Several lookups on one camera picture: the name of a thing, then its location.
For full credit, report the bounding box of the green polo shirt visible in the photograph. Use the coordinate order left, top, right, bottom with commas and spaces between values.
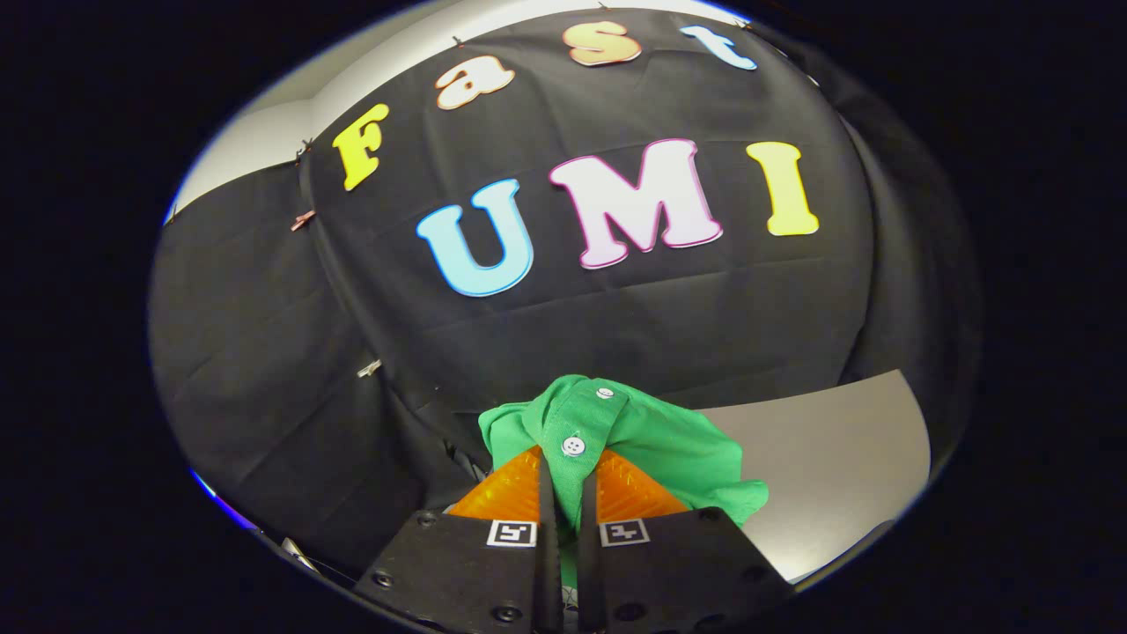
478, 374, 770, 617

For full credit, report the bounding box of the grey metal cabinet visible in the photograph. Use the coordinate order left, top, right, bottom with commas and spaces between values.
696, 370, 932, 584

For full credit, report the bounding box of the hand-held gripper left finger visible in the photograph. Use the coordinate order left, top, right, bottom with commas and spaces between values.
352, 445, 564, 634

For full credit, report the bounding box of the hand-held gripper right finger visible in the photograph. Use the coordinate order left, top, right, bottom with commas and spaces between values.
577, 447, 795, 634

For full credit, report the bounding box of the black backdrop cloth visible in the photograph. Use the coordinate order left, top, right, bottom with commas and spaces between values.
148, 0, 983, 582

